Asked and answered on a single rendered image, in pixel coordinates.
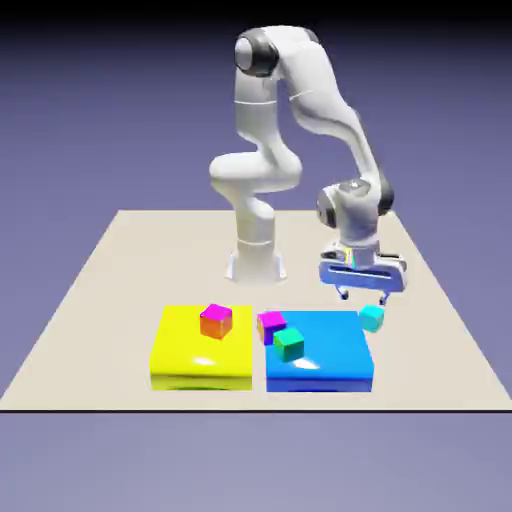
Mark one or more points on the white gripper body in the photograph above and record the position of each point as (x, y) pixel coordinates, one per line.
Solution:
(362, 276)

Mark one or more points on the large yellow box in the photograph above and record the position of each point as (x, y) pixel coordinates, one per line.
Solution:
(188, 352)

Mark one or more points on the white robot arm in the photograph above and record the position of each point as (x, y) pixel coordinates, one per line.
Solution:
(256, 132)

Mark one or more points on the small magenta cube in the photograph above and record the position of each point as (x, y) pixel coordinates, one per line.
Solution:
(270, 322)

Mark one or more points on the small red cube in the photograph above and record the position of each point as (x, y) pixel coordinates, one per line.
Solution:
(216, 323)

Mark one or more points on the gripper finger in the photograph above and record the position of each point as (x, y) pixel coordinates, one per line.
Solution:
(343, 293)
(384, 297)

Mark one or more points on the small cyan cube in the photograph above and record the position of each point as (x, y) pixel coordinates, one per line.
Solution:
(372, 318)

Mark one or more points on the small green cube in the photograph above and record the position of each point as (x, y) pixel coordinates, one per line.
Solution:
(288, 344)

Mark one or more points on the large blue box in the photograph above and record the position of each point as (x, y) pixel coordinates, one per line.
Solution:
(336, 356)

